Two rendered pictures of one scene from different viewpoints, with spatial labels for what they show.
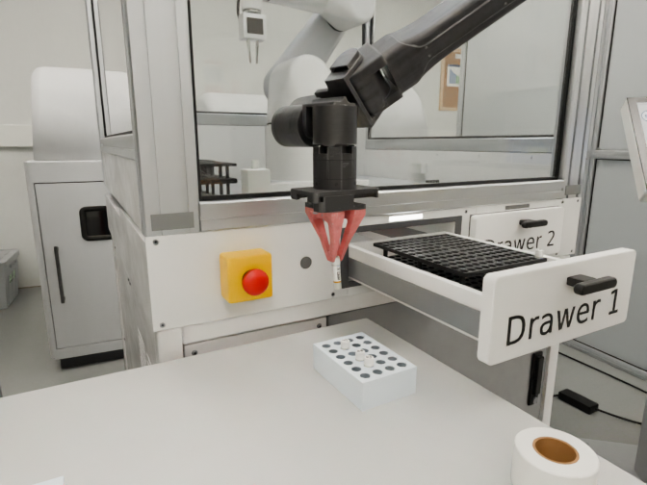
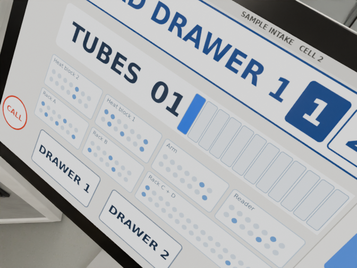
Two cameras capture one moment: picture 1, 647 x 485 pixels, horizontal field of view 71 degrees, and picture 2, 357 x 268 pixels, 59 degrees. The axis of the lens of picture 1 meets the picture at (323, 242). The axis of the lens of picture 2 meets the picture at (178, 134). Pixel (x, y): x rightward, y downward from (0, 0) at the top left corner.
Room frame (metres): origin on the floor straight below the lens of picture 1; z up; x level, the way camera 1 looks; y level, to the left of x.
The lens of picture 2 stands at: (1.03, -1.07, 1.34)
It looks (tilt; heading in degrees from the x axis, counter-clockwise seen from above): 62 degrees down; 17
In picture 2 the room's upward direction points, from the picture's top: 9 degrees clockwise
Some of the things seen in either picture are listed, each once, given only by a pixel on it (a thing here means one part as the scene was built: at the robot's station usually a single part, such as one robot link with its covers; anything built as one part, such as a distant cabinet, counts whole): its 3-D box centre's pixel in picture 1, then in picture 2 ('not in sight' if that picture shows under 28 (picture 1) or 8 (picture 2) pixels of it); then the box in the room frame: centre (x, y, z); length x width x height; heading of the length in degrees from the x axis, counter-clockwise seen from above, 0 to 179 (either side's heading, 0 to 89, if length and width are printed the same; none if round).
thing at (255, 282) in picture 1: (254, 281); not in sight; (0.64, 0.10, 0.88); 0.04 x 0.03 x 0.04; 119
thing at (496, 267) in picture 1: (503, 266); not in sight; (0.65, -0.27, 0.90); 0.18 x 0.02 x 0.01; 119
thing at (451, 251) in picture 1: (452, 268); not in sight; (0.74, -0.22, 0.87); 0.22 x 0.18 x 0.06; 29
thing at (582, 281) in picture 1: (585, 283); not in sight; (0.54, -0.33, 0.91); 0.07 x 0.04 x 0.01; 119
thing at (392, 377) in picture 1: (362, 367); not in sight; (0.56, -0.05, 0.78); 0.12 x 0.08 x 0.04; 30
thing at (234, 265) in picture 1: (246, 275); not in sight; (0.67, 0.12, 0.88); 0.07 x 0.05 x 0.07; 119
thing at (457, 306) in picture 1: (449, 269); not in sight; (0.75, -0.22, 0.86); 0.40 x 0.26 x 0.06; 29
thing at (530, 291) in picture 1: (563, 300); not in sight; (0.56, -0.32, 0.87); 0.29 x 0.02 x 0.11; 119
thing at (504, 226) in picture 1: (518, 235); not in sight; (0.99, -0.44, 0.87); 0.29 x 0.02 x 0.11; 119
